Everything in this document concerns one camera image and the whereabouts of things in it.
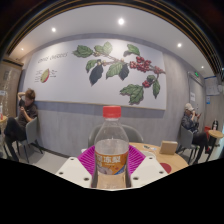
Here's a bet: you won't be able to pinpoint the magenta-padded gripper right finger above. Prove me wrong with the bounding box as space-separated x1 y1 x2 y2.
125 145 169 189

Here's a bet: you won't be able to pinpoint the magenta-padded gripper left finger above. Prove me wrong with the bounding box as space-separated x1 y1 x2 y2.
54 145 99 190

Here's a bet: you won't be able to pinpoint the clear red-capped drink bottle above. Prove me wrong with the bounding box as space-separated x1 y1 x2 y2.
93 105 130 190

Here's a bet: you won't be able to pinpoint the flat round red coaster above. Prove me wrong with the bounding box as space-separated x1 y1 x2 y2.
159 162 173 175

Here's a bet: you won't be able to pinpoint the small brown cardboard box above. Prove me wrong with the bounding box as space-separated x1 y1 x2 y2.
159 140 179 156

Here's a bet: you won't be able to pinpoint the grey upholstered chair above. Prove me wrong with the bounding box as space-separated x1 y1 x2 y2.
176 125 198 164
87 123 145 148
16 117 44 164

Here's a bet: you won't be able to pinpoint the person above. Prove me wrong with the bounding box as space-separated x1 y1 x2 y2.
180 102 213 164
3 88 39 163

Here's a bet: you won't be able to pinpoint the red bin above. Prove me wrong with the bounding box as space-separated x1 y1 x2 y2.
203 125 212 140

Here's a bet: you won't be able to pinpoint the small round wooden table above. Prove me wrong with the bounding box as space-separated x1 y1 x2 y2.
207 129 224 163

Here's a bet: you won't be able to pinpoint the black flask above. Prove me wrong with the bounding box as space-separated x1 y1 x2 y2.
211 118 219 132

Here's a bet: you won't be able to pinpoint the white notice board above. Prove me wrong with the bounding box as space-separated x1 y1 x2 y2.
204 75 221 97

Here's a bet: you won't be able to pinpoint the round ceiling spotlights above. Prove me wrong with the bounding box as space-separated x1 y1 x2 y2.
19 17 184 53

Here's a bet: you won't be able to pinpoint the large coffee-branch wall mural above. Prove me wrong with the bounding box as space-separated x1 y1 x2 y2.
22 37 168 111

